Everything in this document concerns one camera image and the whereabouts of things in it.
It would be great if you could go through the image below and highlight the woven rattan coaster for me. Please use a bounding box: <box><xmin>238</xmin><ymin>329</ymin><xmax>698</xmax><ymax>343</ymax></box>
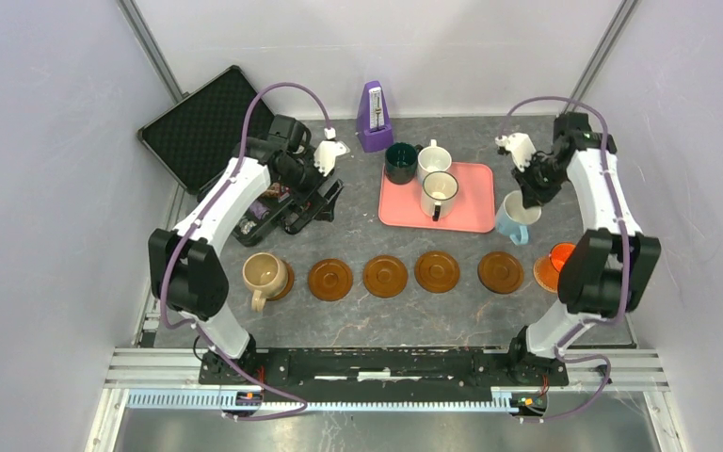
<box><xmin>533</xmin><ymin>256</ymin><xmax>559</xmax><ymax>294</ymax></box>

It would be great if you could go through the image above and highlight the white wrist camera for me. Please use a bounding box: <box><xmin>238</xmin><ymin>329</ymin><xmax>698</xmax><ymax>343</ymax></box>
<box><xmin>313</xmin><ymin>140</ymin><xmax>349</xmax><ymax>176</ymax></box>
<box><xmin>495</xmin><ymin>133</ymin><xmax>537</xmax><ymax>172</ymax></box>

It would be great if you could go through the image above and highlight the light blue mug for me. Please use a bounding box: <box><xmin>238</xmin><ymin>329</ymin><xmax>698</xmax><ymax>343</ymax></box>
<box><xmin>495</xmin><ymin>190</ymin><xmax>542</xmax><ymax>246</ymax></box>

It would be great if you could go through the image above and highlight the wooden coaster two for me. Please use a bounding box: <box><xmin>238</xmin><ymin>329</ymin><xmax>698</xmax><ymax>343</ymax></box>
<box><xmin>363</xmin><ymin>255</ymin><xmax>409</xmax><ymax>299</ymax></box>

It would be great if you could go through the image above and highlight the aluminium frame rail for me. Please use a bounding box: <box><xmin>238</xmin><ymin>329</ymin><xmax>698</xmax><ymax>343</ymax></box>
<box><xmin>104</xmin><ymin>347</ymin><xmax>671</xmax><ymax>413</ymax></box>

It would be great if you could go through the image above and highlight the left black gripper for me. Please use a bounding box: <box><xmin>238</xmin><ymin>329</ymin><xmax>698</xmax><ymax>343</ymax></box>
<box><xmin>276</xmin><ymin>149</ymin><xmax>345</xmax><ymax>223</ymax></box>

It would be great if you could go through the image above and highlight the beige ceramic mug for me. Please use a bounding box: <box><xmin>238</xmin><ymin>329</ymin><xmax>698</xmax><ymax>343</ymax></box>
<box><xmin>242</xmin><ymin>252</ymin><xmax>287</xmax><ymax>312</ymax></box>

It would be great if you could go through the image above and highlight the white mug black rim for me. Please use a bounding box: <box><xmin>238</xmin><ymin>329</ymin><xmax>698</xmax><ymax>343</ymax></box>
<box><xmin>421</xmin><ymin>171</ymin><xmax>459</xmax><ymax>222</ymax></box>

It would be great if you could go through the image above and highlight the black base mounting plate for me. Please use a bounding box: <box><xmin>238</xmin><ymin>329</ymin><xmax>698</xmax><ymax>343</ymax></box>
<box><xmin>198</xmin><ymin>347</ymin><xmax>570</xmax><ymax>404</ymax></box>

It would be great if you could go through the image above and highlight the dark green mug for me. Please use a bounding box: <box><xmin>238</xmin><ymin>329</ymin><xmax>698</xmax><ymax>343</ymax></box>
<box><xmin>384</xmin><ymin>142</ymin><xmax>418</xmax><ymax>185</ymax></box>

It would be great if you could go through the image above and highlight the pink tray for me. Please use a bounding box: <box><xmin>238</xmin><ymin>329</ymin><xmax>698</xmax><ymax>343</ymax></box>
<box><xmin>378</xmin><ymin>162</ymin><xmax>495</xmax><ymax>234</ymax></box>

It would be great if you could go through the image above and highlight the wooden coaster four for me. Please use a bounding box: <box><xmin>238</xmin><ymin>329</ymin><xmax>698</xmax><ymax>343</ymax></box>
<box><xmin>414</xmin><ymin>250</ymin><xmax>460</xmax><ymax>293</ymax></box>

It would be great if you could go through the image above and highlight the black poker chip case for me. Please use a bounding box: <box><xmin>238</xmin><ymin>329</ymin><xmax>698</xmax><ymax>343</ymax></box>
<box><xmin>137</xmin><ymin>65</ymin><xmax>338</xmax><ymax>248</ymax></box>

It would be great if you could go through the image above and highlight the purple metronome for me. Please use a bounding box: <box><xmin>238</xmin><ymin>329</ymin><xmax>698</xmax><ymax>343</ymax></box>
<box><xmin>356</xmin><ymin>80</ymin><xmax>394</xmax><ymax>153</ymax></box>

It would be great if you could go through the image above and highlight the wooden coaster five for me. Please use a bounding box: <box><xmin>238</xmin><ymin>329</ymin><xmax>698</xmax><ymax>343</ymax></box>
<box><xmin>477</xmin><ymin>251</ymin><xmax>524</xmax><ymax>295</ymax></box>

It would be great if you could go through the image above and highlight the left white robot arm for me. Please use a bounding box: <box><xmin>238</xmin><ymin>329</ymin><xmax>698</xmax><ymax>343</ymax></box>
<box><xmin>149</xmin><ymin>115</ymin><xmax>349</xmax><ymax>384</ymax></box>

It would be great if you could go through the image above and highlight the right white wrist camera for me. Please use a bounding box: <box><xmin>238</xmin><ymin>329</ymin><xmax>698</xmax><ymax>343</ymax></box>
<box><xmin>495</xmin><ymin>133</ymin><xmax>537</xmax><ymax>172</ymax></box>

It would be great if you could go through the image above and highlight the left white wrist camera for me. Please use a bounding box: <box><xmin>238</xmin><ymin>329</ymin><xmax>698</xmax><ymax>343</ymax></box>
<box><xmin>313</xmin><ymin>140</ymin><xmax>349</xmax><ymax>176</ymax></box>

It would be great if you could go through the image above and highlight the orange mug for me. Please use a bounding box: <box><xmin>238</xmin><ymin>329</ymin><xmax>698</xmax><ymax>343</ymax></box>
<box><xmin>545</xmin><ymin>242</ymin><xmax>576</xmax><ymax>276</ymax></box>

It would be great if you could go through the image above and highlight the wooden coaster three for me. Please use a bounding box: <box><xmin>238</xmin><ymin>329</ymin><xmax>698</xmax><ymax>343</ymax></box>
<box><xmin>308</xmin><ymin>259</ymin><xmax>353</xmax><ymax>301</ymax></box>

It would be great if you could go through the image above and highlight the wooden coaster one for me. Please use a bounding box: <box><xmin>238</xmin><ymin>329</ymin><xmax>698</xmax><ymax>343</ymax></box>
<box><xmin>267</xmin><ymin>261</ymin><xmax>295</xmax><ymax>301</ymax></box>

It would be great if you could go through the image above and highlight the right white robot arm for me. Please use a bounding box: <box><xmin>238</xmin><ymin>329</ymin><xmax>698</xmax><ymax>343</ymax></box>
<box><xmin>496</xmin><ymin>112</ymin><xmax>662</xmax><ymax>384</ymax></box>

